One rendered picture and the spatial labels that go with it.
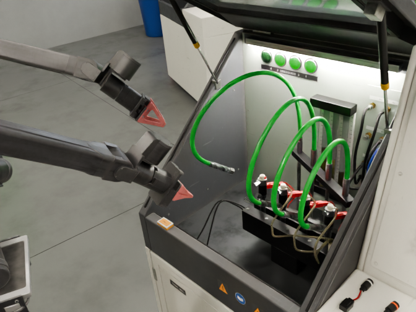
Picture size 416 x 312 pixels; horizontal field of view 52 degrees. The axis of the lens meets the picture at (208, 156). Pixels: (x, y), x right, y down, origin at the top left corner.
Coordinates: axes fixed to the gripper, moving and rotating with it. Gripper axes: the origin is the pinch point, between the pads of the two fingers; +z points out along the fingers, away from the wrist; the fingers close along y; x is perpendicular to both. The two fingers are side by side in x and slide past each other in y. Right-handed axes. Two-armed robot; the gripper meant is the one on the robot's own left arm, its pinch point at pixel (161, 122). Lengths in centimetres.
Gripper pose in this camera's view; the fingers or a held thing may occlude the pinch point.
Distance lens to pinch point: 125.9
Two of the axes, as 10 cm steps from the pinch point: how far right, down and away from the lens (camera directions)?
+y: -1.7, -2.8, 9.5
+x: -6.1, 7.8, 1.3
